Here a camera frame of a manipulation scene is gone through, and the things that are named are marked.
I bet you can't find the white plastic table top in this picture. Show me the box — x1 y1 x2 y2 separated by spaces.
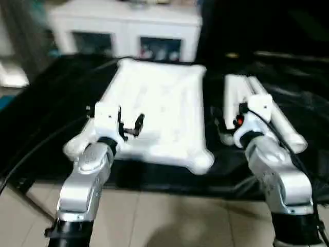
63 58 215 175

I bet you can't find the black work mat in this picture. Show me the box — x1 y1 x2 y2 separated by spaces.
0 51 329 204

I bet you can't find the white glass door cabinet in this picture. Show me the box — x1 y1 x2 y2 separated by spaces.
48 5 203 62

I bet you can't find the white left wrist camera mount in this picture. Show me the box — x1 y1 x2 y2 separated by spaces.
87 102 123 145

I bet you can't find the black left wrist camera cable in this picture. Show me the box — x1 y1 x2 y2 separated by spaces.
0 113 90 198

